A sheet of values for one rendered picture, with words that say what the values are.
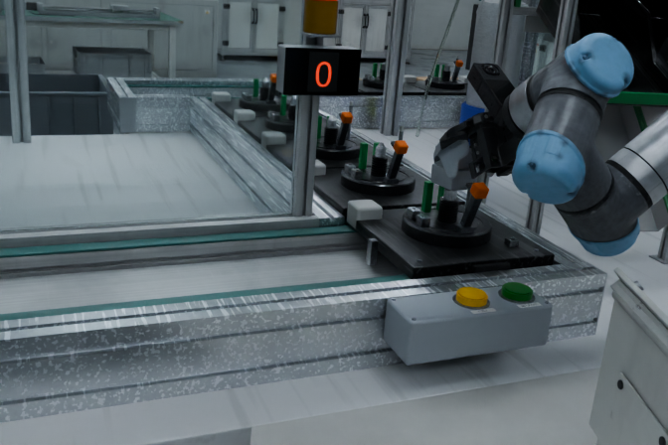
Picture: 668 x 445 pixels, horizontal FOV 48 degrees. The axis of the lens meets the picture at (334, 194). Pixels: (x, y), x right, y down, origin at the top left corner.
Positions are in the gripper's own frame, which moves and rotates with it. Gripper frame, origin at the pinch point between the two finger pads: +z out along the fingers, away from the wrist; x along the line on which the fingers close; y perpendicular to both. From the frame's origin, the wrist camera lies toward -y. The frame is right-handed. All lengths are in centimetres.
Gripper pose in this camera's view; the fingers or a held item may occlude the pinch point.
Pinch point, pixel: (453, 151)
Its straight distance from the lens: 116.2
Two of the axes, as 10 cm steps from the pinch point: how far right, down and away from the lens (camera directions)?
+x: 9.3, -0.5, 3.7
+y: 1.6, 9.5, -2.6
